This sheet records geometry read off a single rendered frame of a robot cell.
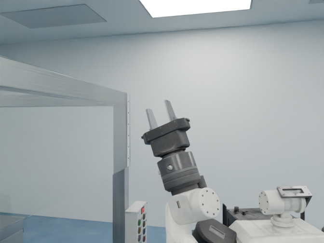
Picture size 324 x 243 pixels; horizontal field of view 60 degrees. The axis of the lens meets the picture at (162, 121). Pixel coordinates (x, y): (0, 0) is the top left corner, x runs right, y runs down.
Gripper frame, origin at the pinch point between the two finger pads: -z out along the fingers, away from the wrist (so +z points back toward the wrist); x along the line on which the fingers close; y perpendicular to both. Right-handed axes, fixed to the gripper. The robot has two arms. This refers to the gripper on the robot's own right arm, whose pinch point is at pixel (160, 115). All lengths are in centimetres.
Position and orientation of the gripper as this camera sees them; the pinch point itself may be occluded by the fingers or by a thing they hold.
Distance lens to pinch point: 70.3
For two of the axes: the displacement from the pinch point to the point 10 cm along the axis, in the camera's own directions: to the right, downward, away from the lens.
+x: 8.5, -3.8, -3.6
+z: 2.9, 9.2, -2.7
